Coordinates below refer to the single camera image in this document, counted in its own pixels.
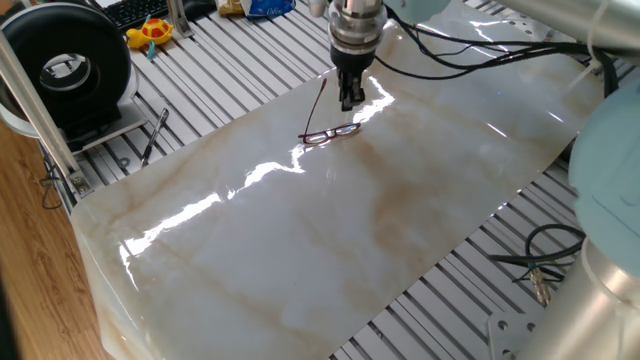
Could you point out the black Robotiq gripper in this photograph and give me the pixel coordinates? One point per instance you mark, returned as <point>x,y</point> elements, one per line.
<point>353,61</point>

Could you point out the black silver pen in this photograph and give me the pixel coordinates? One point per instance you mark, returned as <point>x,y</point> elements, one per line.
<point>150,145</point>

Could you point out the small metal bracket post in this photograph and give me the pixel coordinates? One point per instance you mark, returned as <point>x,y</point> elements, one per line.
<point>177,20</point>

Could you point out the marble pattern table mat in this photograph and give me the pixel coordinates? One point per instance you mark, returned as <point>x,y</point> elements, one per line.
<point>300,240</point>

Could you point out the dark red frame glasses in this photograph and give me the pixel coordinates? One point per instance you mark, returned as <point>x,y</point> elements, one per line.
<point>332,132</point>

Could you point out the yellow snack bag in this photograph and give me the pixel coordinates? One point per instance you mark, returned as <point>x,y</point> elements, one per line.
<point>230,7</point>

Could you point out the slanted aluminium post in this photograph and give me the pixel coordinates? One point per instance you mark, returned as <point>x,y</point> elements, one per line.
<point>40,115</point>

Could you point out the blue white packet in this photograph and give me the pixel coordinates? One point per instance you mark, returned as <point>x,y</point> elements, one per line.
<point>267,7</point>

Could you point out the black computer mouse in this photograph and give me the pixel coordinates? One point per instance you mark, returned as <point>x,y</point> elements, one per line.
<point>200,7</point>

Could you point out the black computer keyboard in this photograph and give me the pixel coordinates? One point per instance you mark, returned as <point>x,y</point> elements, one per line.
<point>135,12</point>

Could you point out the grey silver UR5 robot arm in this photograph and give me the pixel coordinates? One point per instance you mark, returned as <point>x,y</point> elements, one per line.
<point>610,165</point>

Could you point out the white flat base plate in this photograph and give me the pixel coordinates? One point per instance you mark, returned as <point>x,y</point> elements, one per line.
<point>125,125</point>

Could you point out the yellow orange toy turtle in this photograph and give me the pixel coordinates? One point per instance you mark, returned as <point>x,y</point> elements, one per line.
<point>155,30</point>

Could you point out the small metal washer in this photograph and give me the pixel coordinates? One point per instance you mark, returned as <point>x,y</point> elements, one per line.
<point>119,162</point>

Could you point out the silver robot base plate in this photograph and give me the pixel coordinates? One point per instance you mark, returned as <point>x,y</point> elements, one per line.
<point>505,340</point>

